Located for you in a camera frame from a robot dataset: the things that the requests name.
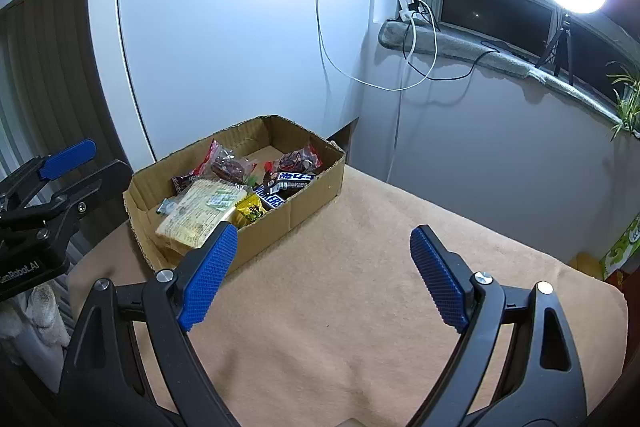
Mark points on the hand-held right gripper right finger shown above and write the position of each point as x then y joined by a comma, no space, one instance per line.
440,277

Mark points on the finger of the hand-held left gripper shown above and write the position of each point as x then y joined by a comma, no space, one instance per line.
95,187
67,159

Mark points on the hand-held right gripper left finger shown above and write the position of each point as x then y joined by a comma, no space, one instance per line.
210,277

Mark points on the large clear cracker packet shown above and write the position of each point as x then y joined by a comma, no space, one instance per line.
200,212

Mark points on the yellow snack packet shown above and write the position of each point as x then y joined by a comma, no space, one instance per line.
250,209

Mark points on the black white candy packet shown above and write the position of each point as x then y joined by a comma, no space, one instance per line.
182,182

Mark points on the brown chocolate bar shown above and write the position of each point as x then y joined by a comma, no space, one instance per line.
295,179
270,198

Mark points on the clear red date packet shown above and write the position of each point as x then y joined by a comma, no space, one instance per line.
225,167

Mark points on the brown cardboard box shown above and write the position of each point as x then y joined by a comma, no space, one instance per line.
300,207

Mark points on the clear green jelly packet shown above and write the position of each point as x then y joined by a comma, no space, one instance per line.
260,174

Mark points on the dark snack packet red ends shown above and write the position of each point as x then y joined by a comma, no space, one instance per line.
295,159

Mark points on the white fluffy towel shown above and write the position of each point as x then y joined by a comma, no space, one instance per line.
40,312

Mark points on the green printed carton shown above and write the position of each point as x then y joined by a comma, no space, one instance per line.
622,252

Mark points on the white wardrobe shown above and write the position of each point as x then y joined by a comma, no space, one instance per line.
225,32

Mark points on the potted spider plant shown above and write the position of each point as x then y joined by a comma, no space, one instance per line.
627,102

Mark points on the white power strip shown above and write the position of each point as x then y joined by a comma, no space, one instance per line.
407,9

